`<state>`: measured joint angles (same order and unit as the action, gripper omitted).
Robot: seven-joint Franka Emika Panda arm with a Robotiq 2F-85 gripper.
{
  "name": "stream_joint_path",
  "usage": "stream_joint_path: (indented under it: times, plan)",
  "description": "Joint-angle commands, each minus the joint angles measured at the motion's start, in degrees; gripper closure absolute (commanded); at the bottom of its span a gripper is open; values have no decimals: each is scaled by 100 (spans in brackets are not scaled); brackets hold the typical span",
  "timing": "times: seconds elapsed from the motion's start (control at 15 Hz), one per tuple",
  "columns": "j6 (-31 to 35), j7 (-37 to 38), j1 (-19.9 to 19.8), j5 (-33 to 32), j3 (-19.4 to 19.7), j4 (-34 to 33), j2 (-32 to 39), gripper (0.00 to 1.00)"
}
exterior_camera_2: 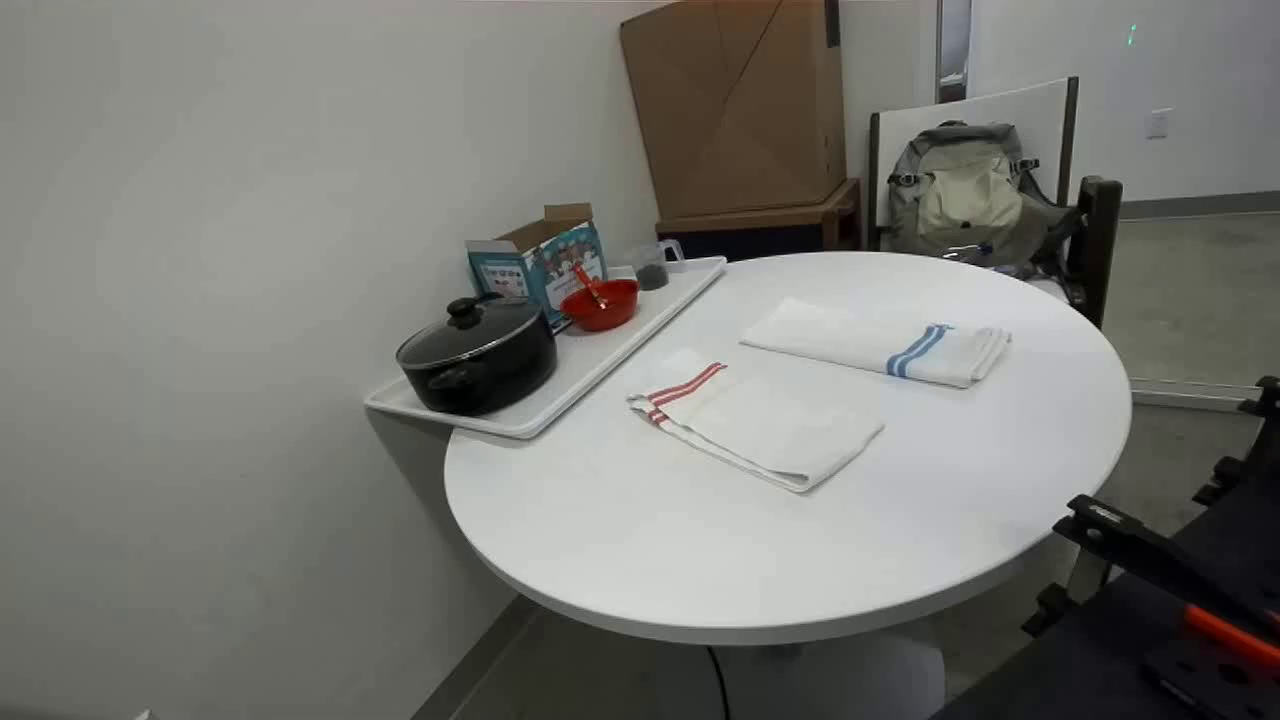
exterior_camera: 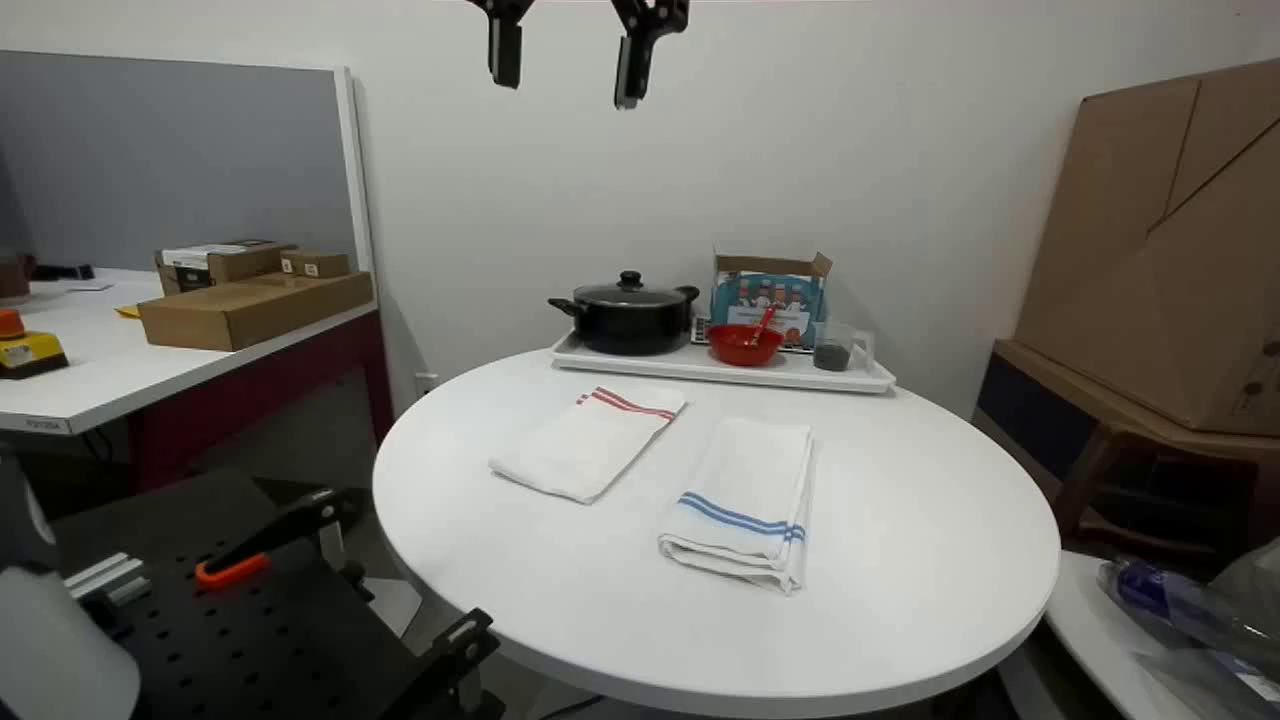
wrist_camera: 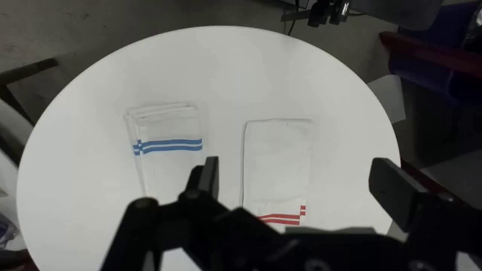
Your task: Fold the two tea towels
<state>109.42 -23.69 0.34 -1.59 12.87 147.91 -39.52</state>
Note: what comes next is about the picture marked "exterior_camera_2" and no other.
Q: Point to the red-striped white tea towel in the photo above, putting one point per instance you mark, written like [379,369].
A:
[763,431]

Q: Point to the blue-striped white tea towel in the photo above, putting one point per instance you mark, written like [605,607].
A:
[852,341]

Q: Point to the white rectangular tray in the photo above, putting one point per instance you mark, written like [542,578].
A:
[589,366]

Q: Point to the red bowl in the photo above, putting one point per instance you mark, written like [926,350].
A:
[602,310]

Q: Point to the small grey cup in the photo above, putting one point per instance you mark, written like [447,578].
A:
[651,276]

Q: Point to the white mug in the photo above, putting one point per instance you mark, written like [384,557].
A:
[671,249]

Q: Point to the blue printed cardboard box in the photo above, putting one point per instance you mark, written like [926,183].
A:
[562,252]

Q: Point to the black pot with lid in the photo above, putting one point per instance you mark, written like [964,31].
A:
[483,363]

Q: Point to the large brown cardboard sheets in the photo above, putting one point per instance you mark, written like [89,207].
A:
[733,107]

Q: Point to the grey backpack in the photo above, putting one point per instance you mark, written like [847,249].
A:
[964,195]

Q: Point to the dark wooden chair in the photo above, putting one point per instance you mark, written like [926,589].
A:
[1096,245]

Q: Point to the white table pedestal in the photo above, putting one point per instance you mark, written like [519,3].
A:
[842,683]

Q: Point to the dark vertical wall strip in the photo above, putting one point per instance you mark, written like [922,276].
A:
[953,47]

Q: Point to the white wall outlet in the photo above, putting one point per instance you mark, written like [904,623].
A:
[1156,121]

